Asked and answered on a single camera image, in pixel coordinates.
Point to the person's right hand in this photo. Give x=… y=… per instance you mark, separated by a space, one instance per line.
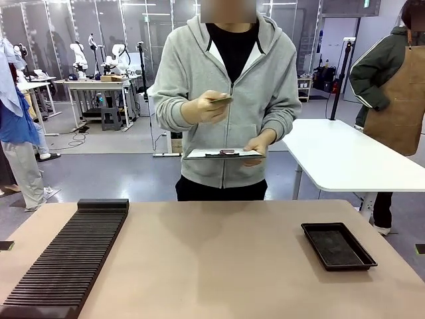
x=206 y=111

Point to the person's left forearm grey sleeve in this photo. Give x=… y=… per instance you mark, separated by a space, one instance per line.
x=285 y=119

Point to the black background camera tripod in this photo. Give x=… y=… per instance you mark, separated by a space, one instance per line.
x=142 y=69

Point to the green PCB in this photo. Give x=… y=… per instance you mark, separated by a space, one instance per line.
x=221 y=100

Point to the person in blue shirt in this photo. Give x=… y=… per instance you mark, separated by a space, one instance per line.
x=16 y=126

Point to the person in brown apron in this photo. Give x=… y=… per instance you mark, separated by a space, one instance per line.
x=395 y=86

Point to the person's left hand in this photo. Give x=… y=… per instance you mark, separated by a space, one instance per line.
x=264 y=143

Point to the black clipboard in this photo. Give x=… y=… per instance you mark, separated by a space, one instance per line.
x=225 y=155

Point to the cardboard box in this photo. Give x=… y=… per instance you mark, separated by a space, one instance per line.
x=113 y=78

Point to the white rounded table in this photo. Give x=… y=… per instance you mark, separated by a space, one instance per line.
x=338 y=156

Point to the black tripod pole white head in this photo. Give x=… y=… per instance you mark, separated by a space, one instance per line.
x=340 y=79

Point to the grey background workbench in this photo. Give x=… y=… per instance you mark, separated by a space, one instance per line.
x=96 y=86

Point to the black plastic tray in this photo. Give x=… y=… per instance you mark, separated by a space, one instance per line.
x=337 y=247

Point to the black step stool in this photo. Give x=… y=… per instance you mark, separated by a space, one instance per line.
x=109 y=119

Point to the person's right forearm grey sleeve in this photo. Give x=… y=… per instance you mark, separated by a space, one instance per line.
x=172 y=111

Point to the wooden shelf unit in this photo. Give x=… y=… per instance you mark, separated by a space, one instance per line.
x=305 y=89

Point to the dark pen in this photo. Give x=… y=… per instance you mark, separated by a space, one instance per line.
x=221 y=153

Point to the person in grey hoodie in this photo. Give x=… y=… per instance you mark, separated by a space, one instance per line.
x=232 y=133

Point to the white background desk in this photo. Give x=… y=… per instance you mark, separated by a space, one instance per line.
x=34 y=99

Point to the black bags pile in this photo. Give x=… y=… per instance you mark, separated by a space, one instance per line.
x=323 y=79

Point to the black slotted PCB rack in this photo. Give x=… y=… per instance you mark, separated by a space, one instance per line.
x=66 y=259

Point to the small white background robot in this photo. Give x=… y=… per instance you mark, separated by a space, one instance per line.
x=79 y=58

